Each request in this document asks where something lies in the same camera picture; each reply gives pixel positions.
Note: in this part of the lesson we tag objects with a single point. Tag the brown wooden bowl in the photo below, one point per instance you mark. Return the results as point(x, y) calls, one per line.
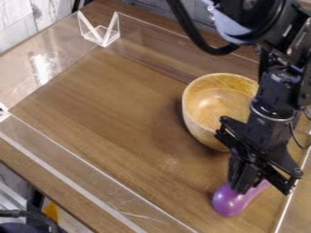
point(215, 95)

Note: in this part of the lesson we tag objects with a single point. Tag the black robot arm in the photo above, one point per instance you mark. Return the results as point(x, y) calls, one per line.
point(276, 25)

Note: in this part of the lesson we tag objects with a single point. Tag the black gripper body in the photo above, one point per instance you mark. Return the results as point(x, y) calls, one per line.
point(260, 141)

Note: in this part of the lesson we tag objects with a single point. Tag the clear acrylic corner bracket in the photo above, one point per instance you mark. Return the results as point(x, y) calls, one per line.
point(102, 35)

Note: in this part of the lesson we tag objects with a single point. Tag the clear acrylic tray wall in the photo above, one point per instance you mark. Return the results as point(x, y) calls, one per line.
point(92, 130)

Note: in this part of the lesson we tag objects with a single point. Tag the purple toy eggplant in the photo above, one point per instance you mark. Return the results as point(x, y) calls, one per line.
point(230, 203)

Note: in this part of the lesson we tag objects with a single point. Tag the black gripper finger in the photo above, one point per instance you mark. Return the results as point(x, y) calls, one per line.
point(236, 176)
point(252, 181)

